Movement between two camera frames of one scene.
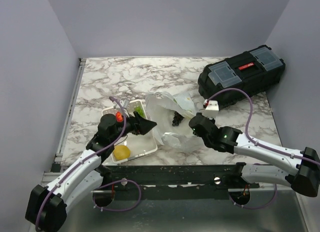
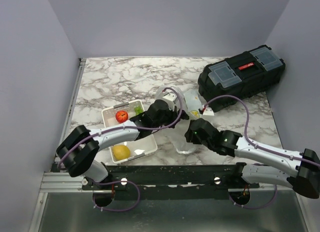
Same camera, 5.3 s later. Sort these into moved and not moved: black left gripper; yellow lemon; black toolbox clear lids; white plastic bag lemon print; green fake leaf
Moved: black left gripper; white plastic bag lemon print
Not moved: green fake leaf; yellow lemon; black toolbox clear lids
